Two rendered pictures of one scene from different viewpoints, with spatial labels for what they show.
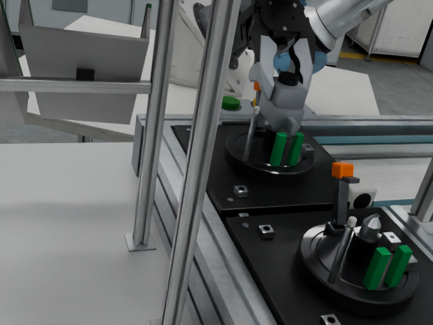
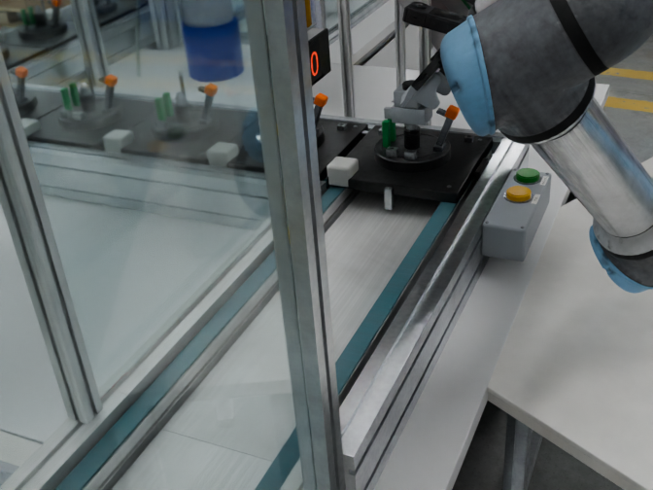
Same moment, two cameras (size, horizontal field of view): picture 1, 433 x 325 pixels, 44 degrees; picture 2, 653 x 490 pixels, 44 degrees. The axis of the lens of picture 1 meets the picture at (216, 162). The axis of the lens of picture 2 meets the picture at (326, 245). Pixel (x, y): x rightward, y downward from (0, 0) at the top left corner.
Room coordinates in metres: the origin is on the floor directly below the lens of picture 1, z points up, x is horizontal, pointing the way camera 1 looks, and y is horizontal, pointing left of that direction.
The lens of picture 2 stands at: (1.69, -1.07, 1.61)
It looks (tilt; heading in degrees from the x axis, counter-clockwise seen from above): 31 degrees down; 141
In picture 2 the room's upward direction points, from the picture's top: 5 degrees counter-clockwise
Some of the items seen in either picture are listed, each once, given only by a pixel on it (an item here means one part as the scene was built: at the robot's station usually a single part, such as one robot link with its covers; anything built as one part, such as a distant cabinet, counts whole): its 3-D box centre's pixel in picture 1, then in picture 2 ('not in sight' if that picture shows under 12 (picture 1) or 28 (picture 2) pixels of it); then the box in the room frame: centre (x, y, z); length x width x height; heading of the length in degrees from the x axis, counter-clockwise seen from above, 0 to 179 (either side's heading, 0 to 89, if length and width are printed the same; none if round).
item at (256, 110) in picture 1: (250, 134); not in sight; (0.69, -0.04, 1.03); 0.01 x 0.01 x 0.08
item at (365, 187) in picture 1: (354, 193); (342, 171); (0.69, -0.21, 0.97); 0.05 x 0.05 x 0.04; 24
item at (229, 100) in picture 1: (229, 104); (528, 177); (0.94, 0.00, 0.96); 0.04 x 0.04 x 0.02
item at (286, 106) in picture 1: (286, 100); (406, 100); (0.73, -0.08, 1.08); 0.08 x 0.04 x 0.07; 24
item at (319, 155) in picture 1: (267, 165); (412, 160); (0.74, -0.08, 0.96); 0.24 x 0.24 x 0.02; 24
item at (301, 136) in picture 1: (295, 149); (386, 133); (0.71, -0.11, 1.01); 0.01 x 0.01 x 0.05; 24
